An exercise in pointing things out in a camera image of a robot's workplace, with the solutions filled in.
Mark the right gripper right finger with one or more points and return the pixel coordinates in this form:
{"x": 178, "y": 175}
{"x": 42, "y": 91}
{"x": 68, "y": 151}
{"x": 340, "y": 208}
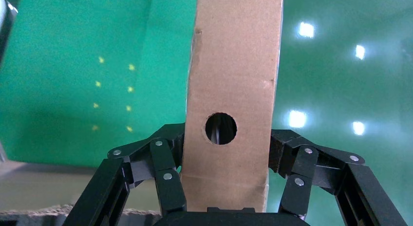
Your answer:
{"x": 303, "y": 166}

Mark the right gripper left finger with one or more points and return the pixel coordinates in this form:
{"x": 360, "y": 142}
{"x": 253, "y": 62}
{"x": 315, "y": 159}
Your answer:
{"x": 167, "y": 189}

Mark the small cardboard box with hole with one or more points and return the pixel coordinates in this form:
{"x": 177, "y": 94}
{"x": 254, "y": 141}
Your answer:
{"x": 232, "y": 56}

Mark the green work table cloth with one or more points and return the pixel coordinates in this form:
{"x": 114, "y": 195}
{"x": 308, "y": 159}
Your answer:
{"x": 64, "y": 40}

